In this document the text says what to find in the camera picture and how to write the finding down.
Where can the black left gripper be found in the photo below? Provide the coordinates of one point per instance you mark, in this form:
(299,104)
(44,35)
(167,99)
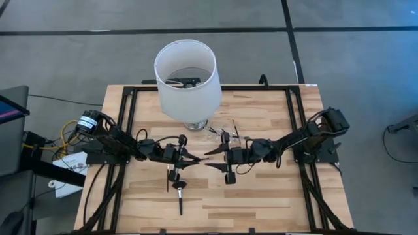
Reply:
(170,151)

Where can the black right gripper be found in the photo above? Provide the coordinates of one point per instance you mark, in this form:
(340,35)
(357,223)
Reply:
(238,156)

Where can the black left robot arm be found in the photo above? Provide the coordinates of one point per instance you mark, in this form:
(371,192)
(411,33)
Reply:
(114,140)

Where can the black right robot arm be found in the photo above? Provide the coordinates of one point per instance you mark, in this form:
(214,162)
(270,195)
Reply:
(313,130)

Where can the clear acrylic brush organizer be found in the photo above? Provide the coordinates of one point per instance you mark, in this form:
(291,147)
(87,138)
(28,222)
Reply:
(243,138)

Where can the thin black brush white tip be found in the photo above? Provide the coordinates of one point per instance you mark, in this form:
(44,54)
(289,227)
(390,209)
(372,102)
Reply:
(235,129)

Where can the silver lamp base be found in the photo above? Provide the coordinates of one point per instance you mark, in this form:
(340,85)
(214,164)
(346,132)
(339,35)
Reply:
(196,126)

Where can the white lampshade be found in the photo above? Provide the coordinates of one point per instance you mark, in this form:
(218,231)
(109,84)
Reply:
(189,104)

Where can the white paper sheet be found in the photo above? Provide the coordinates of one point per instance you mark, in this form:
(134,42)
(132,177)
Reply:
(70,161)

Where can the monitor with lit screen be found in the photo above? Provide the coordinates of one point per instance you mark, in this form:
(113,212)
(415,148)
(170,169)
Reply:
(9,111)

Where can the black stand foot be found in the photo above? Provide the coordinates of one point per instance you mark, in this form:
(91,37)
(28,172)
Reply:
(405,124)

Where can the black metal table frame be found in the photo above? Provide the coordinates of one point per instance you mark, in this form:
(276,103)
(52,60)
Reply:
(254,88)

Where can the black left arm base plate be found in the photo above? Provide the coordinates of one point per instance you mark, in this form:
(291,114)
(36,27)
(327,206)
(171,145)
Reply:
(98,158)

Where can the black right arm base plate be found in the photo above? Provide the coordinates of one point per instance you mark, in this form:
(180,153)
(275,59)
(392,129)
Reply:
(326,156)

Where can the black cart frame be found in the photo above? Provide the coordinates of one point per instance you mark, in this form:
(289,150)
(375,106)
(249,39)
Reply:
(49,169)

